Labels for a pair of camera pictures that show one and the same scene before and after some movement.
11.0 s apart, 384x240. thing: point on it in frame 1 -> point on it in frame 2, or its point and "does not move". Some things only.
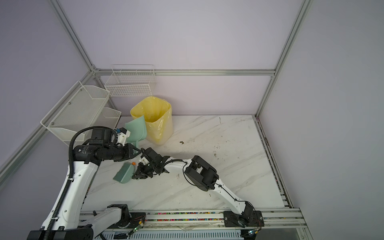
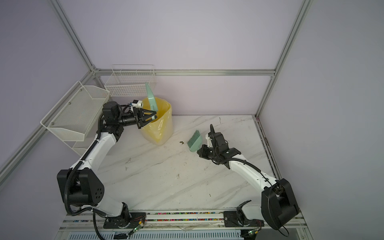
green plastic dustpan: (138, 129) -> (151, 98)
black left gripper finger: (131, 148) -> (144, 113)
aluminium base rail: (245, 224) does not move
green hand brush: (125, 174) -> (195, 143)
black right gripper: (141, 175) -> (202, 154)
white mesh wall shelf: (81, 107) does not move
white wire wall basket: (131, 80) does not move
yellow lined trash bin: (157, 114) does not move
